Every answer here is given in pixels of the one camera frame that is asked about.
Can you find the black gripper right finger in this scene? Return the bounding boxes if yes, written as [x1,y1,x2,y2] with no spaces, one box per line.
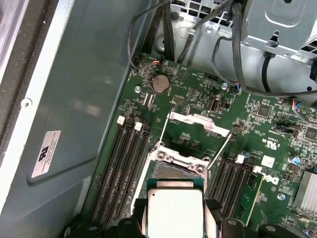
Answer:
[203,197,303,238]

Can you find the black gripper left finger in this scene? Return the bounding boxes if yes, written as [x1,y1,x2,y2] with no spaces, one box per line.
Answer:
[58,197,149,238]

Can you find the wire locking lever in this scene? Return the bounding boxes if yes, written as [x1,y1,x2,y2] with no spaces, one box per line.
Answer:
[129,173,150,208]

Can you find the silver CPU chip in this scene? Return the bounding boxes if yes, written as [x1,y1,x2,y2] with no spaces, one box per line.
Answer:
[146,177,205,238]

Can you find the CPU socket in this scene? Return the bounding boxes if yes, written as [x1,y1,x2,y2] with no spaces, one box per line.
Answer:
[148,144,212,180]

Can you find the silver heat sink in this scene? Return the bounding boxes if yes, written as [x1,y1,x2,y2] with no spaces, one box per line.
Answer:
[293,170,317,216]

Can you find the white label sticker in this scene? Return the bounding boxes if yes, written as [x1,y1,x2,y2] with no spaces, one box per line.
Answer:
[31,130,62,179]

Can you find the internal USB port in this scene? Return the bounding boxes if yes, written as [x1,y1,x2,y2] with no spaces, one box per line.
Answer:
[209,98,222,115]

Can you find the green motherboard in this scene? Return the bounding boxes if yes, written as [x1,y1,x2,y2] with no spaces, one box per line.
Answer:
[81,52,317,238]

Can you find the black PC case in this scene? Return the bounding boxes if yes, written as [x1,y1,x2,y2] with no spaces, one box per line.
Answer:
[0,0,317,238]

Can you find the round coin battery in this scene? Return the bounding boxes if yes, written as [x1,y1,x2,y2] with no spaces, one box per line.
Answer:
[151,74,170,94]

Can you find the thick black cable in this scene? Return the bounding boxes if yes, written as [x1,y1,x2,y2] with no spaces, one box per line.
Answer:
[231,0,317,99]

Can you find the black braided cable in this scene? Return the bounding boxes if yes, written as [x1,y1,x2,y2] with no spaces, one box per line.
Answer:
[153,0,177,62]

